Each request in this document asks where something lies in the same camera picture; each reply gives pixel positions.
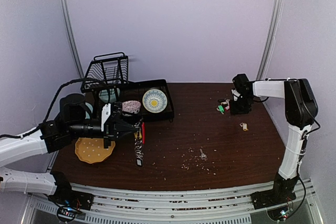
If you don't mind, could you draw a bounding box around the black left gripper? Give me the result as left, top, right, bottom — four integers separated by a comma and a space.
68, 118, 137, 148

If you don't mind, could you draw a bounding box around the red handled keyring with keys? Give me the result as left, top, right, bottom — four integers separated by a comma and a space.
134, 120, 145, 167

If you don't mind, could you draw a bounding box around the green tagged key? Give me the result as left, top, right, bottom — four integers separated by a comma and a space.
217, 105, 225, 114

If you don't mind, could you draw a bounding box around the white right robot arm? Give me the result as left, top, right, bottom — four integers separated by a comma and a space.
229, 73, 320, 204

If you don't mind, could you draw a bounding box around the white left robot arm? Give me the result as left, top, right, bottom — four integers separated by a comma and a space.
1, 93, 142, 205

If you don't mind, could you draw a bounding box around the pink patterned bowl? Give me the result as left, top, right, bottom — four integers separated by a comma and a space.
122, 100, 141, 116

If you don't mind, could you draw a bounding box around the light blue plate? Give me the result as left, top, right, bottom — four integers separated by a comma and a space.
85, 102, 93, 119

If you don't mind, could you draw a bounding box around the yellow dotted plate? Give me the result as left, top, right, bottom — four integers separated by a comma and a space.
75, 138, 115, 164

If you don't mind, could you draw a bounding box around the loose silver key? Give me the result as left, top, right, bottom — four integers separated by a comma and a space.
199, 149, 208, 161

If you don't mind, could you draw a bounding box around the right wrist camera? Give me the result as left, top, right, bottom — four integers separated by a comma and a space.
233, 73, 253, 96

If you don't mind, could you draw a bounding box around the black wire dish rack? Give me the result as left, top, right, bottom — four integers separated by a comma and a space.
81, 52, 174, 122

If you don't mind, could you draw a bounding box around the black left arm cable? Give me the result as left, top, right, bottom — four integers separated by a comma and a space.
43, 77, 106, 124

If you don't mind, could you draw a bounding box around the right aluminium frame post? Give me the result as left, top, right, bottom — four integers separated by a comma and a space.
256, 0, 284, 80

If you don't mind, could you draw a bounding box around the aluminium frame post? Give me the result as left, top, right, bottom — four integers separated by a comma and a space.
256, 0, 284, 80
60, 0, 84, 78

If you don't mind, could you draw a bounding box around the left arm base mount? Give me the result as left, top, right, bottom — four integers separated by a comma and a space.
47, 172, 94, 223

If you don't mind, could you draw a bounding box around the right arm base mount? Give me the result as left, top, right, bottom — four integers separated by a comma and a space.
251, 174, 307, 222

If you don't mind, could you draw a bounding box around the left aluminium frame post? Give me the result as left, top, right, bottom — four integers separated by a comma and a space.
60, 0, 84, 78

